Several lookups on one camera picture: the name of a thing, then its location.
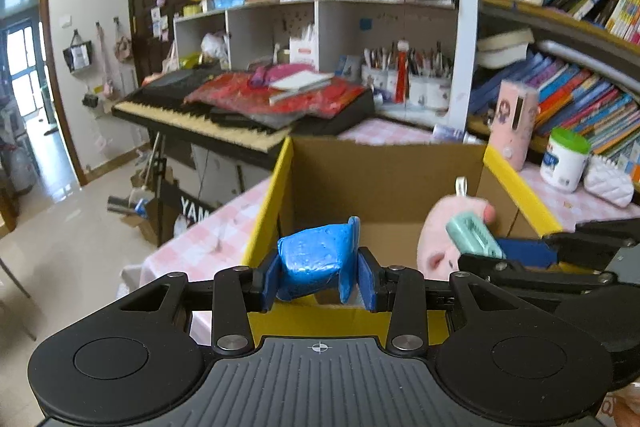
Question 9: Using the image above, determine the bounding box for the row of leaning colourful books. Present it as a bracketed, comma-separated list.
[470, 52, 640, 158]

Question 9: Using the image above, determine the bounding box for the red tassel ornament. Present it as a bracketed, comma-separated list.
[395, 41, 414, 104]

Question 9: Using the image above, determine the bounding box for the white notebook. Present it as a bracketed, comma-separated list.
[269, 71, 335, 105]

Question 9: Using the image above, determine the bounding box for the blue plastic-wrapped block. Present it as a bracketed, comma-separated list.
[276, 217, 361, 305]

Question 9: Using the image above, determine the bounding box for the white red box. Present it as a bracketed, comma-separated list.
[289, 24, 321, 70]

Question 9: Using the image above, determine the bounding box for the wooden door frame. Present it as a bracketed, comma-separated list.
[0, 0, 88, 233]

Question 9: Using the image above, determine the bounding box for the blue picture card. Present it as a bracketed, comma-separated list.
[335, 54, 363, 80]

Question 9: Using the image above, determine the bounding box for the thick dark cover book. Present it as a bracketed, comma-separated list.
[475, 29, 536, 70]

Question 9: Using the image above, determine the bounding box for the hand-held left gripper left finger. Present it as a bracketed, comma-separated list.
[120, 252, 283, 356]

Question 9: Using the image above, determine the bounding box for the wooden white bookshelf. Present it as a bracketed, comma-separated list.
[450, 0, 640, 168]

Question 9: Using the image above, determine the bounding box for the white pen cup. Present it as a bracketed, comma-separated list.
[431, 77, 454, 108]
[361, 64, 390, 92]
[410, 74, 435, 108]

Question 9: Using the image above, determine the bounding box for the white jar green lid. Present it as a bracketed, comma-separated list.
[540, 128, 592, 192]

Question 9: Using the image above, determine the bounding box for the black keyboard stand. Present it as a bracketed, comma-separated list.
[147, 132, 251, 248]

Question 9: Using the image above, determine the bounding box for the black electronic keyboard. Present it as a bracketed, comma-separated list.
[111, 69, 376, 158]

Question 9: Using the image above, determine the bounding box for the pink humidifier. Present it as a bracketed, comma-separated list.
[487, 80, 541, 172]

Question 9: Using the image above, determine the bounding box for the black white tote bag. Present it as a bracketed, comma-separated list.
[62, 29, 93, 75]

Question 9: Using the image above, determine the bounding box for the white quilted purse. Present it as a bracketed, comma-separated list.
[584, 154, 636, 208]

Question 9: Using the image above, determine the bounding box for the pink hanging bag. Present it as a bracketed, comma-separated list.
[97, 22, 114, 98]
[114, 19, 134, 64]

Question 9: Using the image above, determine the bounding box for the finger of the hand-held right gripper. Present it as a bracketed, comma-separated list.
[492, 219, 640, 269]
[457, 253, 617, 297]

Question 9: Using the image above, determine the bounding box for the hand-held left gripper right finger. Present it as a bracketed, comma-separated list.
[356, 248, 526, 356]

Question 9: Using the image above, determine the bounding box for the red cloth on keyboard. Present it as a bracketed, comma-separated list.
[185, 72, 371, 118]

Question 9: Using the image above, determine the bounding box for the magenta pouch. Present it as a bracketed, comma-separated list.
[248, 63, 311, 88]

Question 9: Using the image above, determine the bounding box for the yellow cardboard box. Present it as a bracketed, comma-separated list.
[242, 134, 563, 348]

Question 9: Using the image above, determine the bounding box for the white cubby shelf unit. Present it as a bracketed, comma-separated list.
[172, 0, 461, 128]

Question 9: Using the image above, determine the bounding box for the white plastic bag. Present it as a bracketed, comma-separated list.
[201, 32, 230, 62]

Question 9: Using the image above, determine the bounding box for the pink pig plush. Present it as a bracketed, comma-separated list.
[416, 177, 498, 275]

